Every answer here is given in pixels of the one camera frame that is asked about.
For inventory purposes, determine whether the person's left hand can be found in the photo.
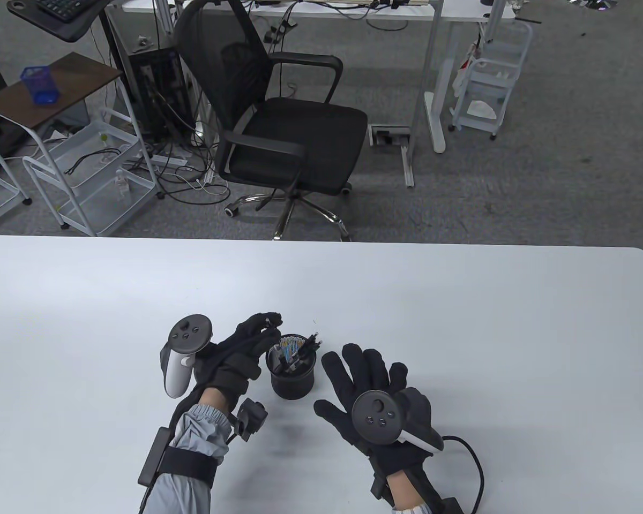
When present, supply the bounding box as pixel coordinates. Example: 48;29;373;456
192;312;283;402

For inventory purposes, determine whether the person's right hand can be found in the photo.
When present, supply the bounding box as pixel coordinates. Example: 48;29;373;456
314;343;433;477

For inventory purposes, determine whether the person's right forearm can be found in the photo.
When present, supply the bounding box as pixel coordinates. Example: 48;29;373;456
387;470;429;514

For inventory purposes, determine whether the grey handheld controller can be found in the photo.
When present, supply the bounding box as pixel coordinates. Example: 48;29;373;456
160;314;215;399
351;387;444;453

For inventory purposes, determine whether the black mesh pen holder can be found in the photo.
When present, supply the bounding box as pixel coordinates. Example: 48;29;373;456
266;333;317;400

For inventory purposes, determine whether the white power strip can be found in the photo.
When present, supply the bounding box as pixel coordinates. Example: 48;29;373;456
137;154;189;168

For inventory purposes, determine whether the black mesh office chair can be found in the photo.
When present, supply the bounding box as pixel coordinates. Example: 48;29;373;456
173;0;369;243

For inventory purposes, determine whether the grey floor socket box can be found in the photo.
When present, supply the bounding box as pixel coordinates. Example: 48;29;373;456
368;124;412;148

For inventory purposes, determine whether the black computer tower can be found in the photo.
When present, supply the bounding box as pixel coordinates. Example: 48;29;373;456
124;46;195;144

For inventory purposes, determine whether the white cart with brown top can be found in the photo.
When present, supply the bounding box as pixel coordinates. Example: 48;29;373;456
0;52;164;237

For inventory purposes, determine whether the small white rolling cart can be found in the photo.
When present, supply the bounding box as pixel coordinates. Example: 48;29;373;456
448;19;534;141

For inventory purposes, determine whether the blue mesh pen cup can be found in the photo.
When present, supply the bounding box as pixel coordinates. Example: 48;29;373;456
20;65;61;105

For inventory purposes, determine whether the black keyboard stand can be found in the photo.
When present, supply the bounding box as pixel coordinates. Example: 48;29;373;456
6;0;113;43

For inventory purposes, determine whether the white office desk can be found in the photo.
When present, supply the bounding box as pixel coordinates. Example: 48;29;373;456
107;0;516;188

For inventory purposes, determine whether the black keyboard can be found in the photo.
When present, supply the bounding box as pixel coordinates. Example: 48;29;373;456
35;0;101;22

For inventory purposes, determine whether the tangle of floor cables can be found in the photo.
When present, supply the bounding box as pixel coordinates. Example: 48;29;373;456
129;128;231;204

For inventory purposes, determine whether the black cord in cart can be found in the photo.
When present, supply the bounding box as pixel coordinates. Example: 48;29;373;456
63;148;123;176

